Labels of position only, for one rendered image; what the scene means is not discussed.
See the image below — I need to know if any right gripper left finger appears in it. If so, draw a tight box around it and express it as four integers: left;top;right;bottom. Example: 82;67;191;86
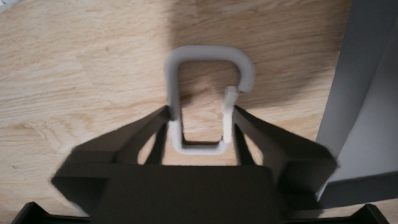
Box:
65;105;171;164

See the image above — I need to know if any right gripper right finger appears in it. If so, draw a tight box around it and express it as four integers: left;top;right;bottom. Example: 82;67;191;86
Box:
229;105;336;196

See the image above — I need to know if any grey tray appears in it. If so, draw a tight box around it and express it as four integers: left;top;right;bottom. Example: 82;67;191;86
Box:
314;0;398;210

